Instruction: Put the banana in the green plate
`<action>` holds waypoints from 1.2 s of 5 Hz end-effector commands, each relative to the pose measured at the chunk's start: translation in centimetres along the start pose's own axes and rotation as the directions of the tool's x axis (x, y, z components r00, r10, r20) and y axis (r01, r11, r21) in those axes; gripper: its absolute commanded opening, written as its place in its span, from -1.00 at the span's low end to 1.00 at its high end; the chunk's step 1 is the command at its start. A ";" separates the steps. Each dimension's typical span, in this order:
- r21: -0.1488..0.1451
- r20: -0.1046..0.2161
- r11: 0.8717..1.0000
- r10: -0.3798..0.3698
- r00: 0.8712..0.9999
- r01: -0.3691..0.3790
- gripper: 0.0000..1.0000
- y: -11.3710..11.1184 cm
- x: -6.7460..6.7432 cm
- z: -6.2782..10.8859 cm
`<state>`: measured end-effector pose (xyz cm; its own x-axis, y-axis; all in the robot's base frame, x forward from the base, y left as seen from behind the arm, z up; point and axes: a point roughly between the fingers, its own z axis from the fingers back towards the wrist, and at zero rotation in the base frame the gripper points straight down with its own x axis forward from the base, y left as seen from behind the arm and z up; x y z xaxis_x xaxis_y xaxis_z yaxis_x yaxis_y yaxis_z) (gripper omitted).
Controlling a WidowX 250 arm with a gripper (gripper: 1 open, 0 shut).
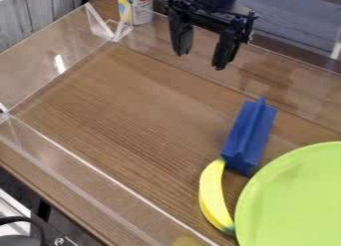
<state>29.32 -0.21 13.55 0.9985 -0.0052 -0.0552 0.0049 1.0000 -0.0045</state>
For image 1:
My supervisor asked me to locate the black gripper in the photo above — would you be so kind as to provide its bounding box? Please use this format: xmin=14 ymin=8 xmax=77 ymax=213
xmin=168 ymin=0 xmax=258 ymax=71

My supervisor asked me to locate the yellow toy banana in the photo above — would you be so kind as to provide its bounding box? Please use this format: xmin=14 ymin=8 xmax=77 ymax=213
xmin=197 ymin=159 xmax=234 ymax=234

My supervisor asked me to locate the green plate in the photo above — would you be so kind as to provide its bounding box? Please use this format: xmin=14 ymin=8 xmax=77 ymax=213
xmin=234 ymin=141 xmax=341 ymax=246

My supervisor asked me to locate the white paint can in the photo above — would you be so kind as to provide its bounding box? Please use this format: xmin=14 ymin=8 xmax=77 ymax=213
xmin=117 ymin=0 xmax=153 ymax=25

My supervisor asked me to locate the blue star-shaped block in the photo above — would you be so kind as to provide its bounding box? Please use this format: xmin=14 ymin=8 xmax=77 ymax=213
xmin=219 ymin=98 xmax=276 ymax=175

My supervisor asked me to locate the clear acrylic corner bracket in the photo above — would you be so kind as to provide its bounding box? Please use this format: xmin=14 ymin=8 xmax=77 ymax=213
xmin=84 ymin=3 xmax=133 ymax=43

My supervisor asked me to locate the clear acrylic enclosure wall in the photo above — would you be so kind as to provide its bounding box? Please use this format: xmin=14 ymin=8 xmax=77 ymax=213
xmin=0 ymin=6 xmax=341 ymax=246

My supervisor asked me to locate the black cable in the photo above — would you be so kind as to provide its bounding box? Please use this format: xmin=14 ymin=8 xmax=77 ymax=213
xmin=0 ymin=216 xmax=45 ymax=246

